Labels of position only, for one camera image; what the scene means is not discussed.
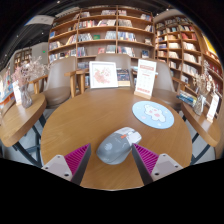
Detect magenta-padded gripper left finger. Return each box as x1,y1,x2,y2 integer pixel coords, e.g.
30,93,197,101
40,143,92,186

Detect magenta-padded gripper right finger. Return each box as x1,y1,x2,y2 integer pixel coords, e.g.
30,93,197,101
131,143,184,186

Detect grey computer mouse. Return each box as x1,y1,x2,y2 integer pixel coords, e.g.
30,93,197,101
95,126,143,166

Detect round light blue mouse pad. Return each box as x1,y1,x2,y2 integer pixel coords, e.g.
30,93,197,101
131,100,175,130

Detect wooden side table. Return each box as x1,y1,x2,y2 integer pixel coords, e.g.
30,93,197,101
180,101,222,166
0,92,48,168

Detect brown padded wooden armchair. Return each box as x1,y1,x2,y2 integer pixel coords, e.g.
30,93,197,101
29,73,48,95
94,53,134,88
42,56,83,108
151,60,184,111

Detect stack of books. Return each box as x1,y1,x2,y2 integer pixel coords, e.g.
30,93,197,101
176,89,198,108

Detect vase with beige dried flowers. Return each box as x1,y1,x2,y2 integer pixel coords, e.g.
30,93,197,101
192,59,216,117

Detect vase with pink dried flowers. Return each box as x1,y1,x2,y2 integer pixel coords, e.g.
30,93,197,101
10,56,48,109

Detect white sign on wooden base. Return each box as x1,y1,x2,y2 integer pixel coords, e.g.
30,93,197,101
133,58,158,100

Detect small white table sign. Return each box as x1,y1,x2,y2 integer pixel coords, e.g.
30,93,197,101
11,80,23,107
206,93,221,124

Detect dark standing book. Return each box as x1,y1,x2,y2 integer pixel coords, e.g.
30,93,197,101
116,68,132,88

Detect white framed floral picture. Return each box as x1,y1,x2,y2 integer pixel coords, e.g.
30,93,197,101
88,60,119,90

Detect orange display table with books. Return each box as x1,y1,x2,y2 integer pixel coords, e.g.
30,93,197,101
0,66,16,111

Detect wooden bookshelf with yellow poster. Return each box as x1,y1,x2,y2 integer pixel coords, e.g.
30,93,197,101
153,14,224,111

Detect distant wooden bookshelf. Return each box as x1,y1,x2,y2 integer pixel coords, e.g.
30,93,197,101
13,47,34,73

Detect wide wooden bookshelf with books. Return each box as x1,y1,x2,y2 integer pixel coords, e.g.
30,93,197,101
47,5,156,73

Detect white hanging ceiling sign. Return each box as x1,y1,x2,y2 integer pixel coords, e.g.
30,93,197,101
24,14,56,27

